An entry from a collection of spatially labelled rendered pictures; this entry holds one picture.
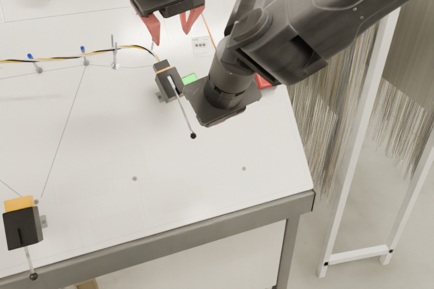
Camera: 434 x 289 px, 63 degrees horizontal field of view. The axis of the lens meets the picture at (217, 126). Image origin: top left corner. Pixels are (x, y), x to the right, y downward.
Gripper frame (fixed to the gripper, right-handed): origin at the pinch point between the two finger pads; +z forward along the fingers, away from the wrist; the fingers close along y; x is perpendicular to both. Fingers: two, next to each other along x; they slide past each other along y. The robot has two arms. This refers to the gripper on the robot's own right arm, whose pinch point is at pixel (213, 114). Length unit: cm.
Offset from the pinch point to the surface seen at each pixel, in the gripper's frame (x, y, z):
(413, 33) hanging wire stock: -9, -99, 45
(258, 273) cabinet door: 34, -5, 51
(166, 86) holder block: -11.6, 2.5, 9.4
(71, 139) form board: -12.4, 23.3, 18.3
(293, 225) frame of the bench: 26.5, -17.3, 38.2
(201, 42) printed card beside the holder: -21.7, -11.6, 16.9
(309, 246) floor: 48, -50, 119
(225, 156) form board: 4.4, -4.8, 21.3
